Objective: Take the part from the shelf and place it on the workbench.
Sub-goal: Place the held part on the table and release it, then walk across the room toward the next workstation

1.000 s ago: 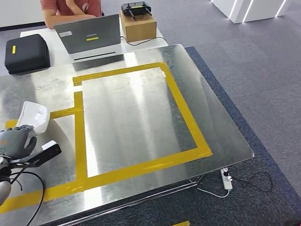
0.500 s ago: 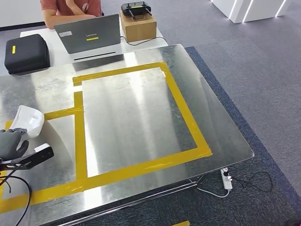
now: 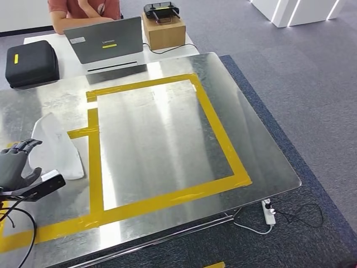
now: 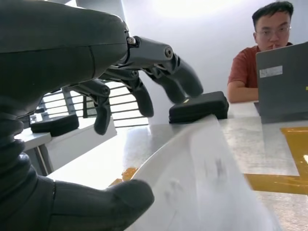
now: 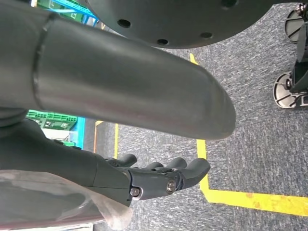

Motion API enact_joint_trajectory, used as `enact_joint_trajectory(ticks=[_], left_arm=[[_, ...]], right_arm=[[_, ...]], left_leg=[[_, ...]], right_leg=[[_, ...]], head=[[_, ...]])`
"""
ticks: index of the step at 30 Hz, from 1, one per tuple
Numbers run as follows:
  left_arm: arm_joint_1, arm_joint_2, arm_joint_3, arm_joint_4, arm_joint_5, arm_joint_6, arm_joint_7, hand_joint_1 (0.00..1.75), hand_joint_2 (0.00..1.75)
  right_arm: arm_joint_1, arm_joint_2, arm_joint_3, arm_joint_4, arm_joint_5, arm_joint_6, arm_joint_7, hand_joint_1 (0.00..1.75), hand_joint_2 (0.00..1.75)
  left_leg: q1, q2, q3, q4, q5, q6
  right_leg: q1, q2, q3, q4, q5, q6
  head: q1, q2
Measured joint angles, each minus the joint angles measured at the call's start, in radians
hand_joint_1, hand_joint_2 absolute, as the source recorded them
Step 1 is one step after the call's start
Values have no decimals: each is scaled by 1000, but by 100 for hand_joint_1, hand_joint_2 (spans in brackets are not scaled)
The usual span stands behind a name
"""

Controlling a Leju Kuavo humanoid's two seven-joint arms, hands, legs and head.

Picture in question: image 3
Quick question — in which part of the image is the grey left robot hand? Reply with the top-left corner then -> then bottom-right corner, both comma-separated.
0,138 -> 43,192

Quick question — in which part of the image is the white plastic car part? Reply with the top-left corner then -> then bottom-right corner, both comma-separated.
28,112 -> 85,181

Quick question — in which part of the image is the black zip case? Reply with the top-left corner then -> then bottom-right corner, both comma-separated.
5,40 -> 60,89

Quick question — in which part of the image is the grey laptop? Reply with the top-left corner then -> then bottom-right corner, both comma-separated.
63,16 -> 148,76

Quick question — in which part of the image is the person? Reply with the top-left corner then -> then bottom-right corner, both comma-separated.
48,0 -> 122,35

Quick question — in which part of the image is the brown cardboard box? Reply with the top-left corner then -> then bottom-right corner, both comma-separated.
141,13 -> 186,51

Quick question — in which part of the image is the black remote controller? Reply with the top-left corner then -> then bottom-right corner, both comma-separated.
143,2 -> 180,24

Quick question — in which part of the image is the yellow bench tape marking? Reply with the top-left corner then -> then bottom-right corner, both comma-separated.
0,73 -> 253,255

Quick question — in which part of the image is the white power strip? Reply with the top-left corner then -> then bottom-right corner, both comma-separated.
261,198 -> 277,227

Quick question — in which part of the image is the white angular partition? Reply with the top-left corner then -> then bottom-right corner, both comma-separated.
249,0 -> 347,29

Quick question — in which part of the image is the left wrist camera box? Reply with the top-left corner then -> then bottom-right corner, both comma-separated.
0,169 -> 66,203

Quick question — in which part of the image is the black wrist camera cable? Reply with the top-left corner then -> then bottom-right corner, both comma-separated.
0,207 -> 38,268

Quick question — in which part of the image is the steel bench frame rail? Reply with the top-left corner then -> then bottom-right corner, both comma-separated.
66,216 -> 235,268

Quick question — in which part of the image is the black desk cable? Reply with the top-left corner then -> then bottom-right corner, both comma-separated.
143,41 -> 199,55

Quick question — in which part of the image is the white power cable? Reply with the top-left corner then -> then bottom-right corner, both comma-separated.
234,221 -> 273,236

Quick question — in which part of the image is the black floor cable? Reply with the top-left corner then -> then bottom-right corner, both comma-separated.
269,202 -> 325,229

